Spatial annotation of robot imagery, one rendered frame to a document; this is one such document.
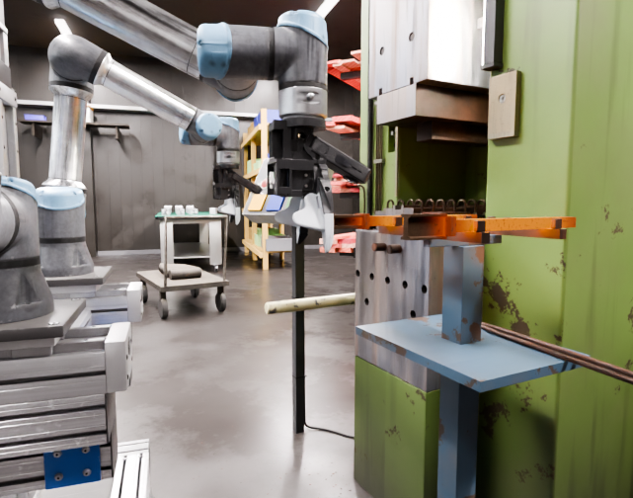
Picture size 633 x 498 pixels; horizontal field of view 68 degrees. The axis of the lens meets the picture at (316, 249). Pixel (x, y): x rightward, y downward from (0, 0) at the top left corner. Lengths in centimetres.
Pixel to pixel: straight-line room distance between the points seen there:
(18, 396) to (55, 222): 57
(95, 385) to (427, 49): 120
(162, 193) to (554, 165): 884
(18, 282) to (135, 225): 888
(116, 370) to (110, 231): 894
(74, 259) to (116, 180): 842
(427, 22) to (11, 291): 124
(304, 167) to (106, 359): 47
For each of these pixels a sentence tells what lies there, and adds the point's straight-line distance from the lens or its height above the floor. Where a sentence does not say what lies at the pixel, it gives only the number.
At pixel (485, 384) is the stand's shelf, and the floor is 70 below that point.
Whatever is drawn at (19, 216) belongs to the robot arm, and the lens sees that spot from 87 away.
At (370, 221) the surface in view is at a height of 97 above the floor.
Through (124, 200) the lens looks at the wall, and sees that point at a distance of 976.
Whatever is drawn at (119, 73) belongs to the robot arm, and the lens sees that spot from 144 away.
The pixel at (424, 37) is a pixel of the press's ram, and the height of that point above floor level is 149.
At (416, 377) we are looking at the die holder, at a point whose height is 50.
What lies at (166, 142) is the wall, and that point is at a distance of 980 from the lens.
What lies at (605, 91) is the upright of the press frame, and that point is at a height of 129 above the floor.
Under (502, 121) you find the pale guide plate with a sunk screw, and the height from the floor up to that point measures 123.
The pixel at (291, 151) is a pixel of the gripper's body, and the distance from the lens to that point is 72.
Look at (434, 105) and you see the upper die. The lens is 155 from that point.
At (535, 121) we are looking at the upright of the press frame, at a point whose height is 122.
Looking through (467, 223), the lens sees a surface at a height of 97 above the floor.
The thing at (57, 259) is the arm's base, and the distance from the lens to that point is 137.
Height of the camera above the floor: 101
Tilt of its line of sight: 6 degrees down
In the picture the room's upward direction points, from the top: straight up
